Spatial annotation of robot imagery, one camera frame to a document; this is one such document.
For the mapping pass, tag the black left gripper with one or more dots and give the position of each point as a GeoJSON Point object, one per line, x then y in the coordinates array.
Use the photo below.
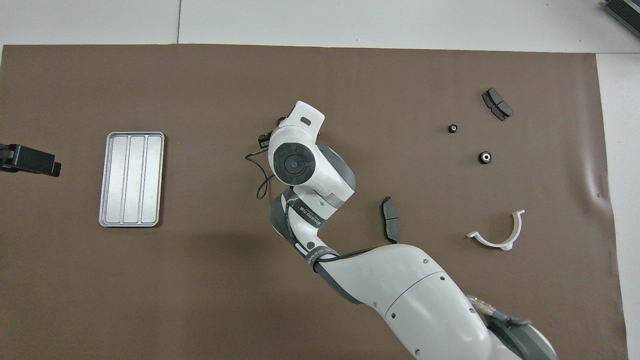
{"type": "Point", "coordinates": [6, 157]}

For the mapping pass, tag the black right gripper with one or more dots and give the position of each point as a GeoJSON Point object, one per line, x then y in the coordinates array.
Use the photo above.
{"type": "Point", "coordinates": [264, 140]}

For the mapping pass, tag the small black bearing gear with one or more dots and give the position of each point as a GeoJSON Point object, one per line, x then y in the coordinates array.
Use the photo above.
{"type": "Point", "coordinates": [453, 128]}

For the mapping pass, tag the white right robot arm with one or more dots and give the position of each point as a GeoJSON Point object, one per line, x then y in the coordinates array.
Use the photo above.
{"type": "Point", "coordinates": [300, 165]}

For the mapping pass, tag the silver metal tray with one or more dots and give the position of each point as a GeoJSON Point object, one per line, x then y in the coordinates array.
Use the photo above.
{"type": "Point", "coordinates": [131, 180]}

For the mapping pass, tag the long curved grey brake pad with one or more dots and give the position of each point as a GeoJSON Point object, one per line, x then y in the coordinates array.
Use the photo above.
{"type": "Point", "coordinates": [391, 220]}

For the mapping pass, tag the brown paper mat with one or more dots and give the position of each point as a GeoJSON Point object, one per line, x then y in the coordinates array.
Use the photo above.
{"type": "Point", "coordinates": [200, 290]}

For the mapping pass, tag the short slotted grey brake pad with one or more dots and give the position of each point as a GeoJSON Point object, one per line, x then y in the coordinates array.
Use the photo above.
{"type": "Point", "coordinates": [497, 104]}

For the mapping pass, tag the grey ribbed metal block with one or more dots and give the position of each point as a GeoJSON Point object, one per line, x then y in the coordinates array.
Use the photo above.
{"type": "Point", "coordinates": [625, 10]}

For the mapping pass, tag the white curved plastic bracket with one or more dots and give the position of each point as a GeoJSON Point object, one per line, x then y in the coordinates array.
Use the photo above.
{"type": "Point", "coordinates": [492, 243]}

